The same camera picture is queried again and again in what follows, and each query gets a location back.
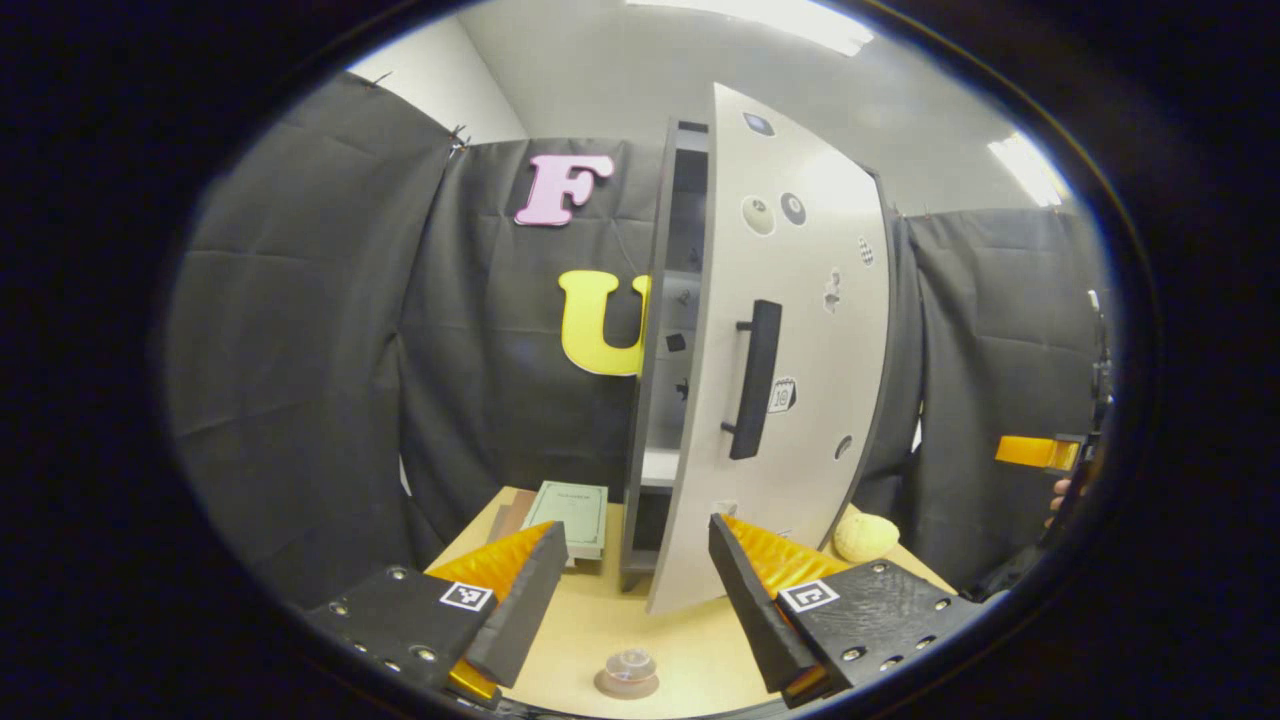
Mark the dark grey cabinet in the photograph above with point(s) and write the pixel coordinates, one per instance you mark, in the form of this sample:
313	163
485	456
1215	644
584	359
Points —
645	540

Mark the light grey cabinet door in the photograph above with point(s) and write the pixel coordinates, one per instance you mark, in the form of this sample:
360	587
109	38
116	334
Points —
810	250

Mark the green book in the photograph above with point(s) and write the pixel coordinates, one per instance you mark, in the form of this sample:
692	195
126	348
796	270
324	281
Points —
568	515

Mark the ceiling light panel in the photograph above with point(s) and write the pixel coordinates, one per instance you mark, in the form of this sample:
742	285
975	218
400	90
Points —
760	20
1030	168

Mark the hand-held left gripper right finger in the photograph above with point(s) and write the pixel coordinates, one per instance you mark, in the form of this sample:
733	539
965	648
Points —
760	610

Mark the clear plastic bottle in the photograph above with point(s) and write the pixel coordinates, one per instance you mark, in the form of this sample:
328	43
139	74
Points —
631	664

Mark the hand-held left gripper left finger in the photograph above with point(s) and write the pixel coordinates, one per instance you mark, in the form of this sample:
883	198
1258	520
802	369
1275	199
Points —
520	610

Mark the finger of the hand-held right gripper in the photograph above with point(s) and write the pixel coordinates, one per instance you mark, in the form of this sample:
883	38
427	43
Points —
1030	452

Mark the brown cover book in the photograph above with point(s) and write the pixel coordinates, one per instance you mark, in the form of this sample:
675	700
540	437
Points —
508	525

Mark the yellow lemon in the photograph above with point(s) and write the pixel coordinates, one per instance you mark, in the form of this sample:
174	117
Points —
866	537

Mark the black backdrop cloth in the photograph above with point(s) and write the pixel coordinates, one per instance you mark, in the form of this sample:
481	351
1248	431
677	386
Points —
300	350

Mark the round brown coaster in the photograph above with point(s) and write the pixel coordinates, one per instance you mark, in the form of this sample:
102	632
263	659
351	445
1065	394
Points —
625	689

